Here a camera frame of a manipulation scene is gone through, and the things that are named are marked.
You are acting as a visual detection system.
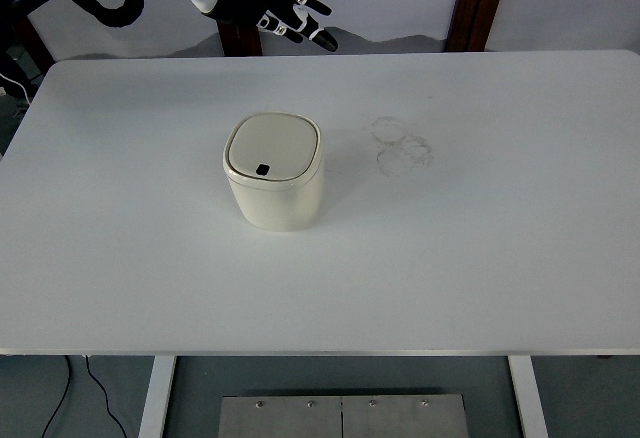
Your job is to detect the cream plastic trash bin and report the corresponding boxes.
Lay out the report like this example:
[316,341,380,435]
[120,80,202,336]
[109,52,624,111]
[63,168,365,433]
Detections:
[222,112,326,233]

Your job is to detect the white table leg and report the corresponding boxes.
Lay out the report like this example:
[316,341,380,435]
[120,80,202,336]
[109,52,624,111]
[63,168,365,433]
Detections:
[508,356,551,438]
[138,356,178,438]

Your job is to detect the grey metal plate with screws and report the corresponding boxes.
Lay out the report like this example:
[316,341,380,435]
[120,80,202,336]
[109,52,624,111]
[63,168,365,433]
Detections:
[217,394,469,438]

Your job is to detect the thin white cable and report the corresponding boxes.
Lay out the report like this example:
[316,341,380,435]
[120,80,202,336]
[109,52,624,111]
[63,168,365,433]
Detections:
[0,73,33,103]

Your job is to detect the thin black floor cable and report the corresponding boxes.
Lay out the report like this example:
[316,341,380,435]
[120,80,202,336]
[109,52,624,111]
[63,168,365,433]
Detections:
[40,356,72,438]
[83,356,129,438]

